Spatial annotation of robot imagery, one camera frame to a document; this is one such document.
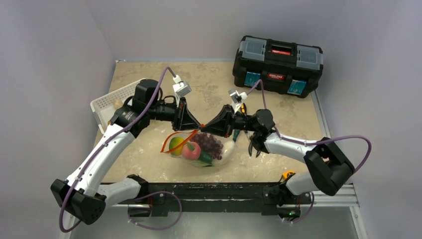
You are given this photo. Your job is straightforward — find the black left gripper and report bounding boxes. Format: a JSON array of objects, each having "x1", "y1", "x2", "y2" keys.
[{"x1": 147, "y1": 96, "x2": 201, "y2": 131}]

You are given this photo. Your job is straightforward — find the red grape bunch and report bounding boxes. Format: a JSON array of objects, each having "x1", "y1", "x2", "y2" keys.
[{"x1": 190, "y1": 133, "x2": 223, "y2": 160}]

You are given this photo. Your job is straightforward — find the white radish with leaves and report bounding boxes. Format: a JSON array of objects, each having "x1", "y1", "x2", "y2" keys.
[{"x1": 214, "y1": 140, "x2": 236, "y2": 166}]

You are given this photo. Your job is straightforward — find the peach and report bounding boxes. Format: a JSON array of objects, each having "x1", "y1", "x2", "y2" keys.
[{"x1": 182, "y1": 142, "x2": 201, "y2": 161}]

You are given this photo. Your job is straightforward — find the clear zip bag orange zipper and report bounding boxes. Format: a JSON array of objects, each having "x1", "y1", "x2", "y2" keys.
[{"x1": 160, "y1": 130, "x2": 236, "y2": 167}]

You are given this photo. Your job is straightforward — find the green cucumber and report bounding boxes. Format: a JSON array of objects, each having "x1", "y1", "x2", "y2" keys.
[{"x1": 198, "y1": 151, "x2": 213, "y2": 164}]

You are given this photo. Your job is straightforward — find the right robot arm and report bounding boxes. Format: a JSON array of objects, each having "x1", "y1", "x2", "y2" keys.
[{"x1": 201, "y1": 105, "x2": 355, "y2": 203}]

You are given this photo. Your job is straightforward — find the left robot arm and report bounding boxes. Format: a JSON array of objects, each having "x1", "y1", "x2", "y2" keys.
[{"x1": 50, "y1": 78, "x2": 201, "y2": 225}]

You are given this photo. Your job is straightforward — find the black yellow screwdriver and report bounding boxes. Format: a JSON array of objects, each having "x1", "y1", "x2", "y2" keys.
[{"x1": 240, "y1": 103, "x2": 247, "y2": 115}]

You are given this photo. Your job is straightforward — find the black pliers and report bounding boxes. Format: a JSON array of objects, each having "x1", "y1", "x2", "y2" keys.
[{"x1": 248, "y1": 139, "x2": 261, "y2": 157}]

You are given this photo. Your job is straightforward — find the beige garlic bulb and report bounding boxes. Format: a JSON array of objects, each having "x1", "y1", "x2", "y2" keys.
[{"x1": 113, "y1": 99, "x2": 123, "y2": 110}]

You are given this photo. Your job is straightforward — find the white perforated basket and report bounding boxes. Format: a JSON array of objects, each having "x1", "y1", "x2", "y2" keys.
[{"x1": 90, "y1": 78, "x2": 144, "y2": 134}]

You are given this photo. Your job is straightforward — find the yellow tape measure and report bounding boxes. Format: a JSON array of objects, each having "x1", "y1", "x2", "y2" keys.
[{"x1": 282, "y1": 170, "x2": 295, "y2": 180}]

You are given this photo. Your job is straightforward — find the black toolbox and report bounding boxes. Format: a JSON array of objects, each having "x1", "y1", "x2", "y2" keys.
[{"x1": 232, "y1": 35, "x2": 323, "y2": 98}]

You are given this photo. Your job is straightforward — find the green handled screwdriver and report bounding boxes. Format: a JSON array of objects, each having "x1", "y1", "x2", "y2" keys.
[{"x1": 232, "y1": 129, "x2": 240, "y2": 142}]

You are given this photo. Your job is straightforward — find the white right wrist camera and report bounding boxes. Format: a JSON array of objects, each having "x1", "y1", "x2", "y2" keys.
[{"x1": 228, "y1": 89, "x2": 247, "y2": 113}]

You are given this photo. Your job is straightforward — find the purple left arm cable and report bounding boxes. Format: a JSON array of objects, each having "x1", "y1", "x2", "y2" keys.
[{"x1": 58, "y1": 67, "x2": 182, "y2": 233}]

